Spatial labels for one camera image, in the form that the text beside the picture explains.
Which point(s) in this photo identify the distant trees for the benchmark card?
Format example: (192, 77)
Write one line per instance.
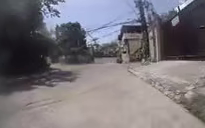
(106, 48)

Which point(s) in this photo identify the grey concrete road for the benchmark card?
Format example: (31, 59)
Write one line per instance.
(100, 100)

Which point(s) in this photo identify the beige building with dark roof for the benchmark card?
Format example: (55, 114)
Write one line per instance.
(131, 43)

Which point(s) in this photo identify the dark green tree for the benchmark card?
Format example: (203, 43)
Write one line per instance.
(71, 36)

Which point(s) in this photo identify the utility pole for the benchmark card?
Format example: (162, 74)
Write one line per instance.
(143, 30)

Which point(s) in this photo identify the pale concrete driveway apron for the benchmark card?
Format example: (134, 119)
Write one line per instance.
(180, 75)

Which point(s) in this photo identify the dark brown gate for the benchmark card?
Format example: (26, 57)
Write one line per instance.
(188, 40)

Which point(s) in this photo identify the large dark tree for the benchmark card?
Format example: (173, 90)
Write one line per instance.
(13, 36)

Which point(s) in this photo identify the low grey wall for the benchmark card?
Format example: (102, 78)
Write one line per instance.
(105, 60)

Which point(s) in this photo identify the pale concrete gate wall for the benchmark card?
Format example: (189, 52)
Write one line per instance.
(155, 41)

